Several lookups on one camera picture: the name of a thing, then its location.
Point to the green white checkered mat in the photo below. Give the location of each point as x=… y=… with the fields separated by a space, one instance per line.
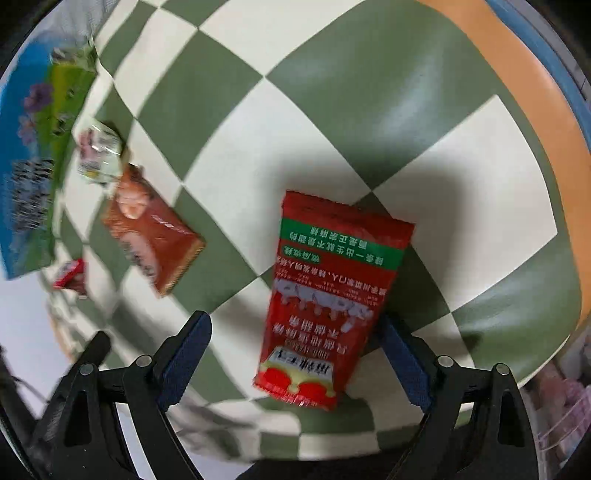
x=392 y=115

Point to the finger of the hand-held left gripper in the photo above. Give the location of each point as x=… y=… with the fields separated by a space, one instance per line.
x=94 y=346

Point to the small white snack packet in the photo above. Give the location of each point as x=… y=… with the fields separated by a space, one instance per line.
x=97 y=154

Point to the small red snack packet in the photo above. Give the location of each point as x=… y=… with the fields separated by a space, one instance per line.
x=69 y=274

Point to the bed with blue sheet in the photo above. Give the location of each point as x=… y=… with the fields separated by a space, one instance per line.
x=549 y=41

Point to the printed cardboard box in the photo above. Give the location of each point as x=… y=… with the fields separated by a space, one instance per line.
x=32 y=161

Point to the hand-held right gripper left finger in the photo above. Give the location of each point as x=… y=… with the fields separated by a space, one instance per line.
x=184 y=364

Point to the red green label snack packet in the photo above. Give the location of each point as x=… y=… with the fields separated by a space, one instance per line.
x=323 y=300

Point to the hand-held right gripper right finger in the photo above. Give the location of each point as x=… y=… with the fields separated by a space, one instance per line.
x=406 y=364

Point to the brown snack packet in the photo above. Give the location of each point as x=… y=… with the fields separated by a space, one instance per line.
x=147 y=235

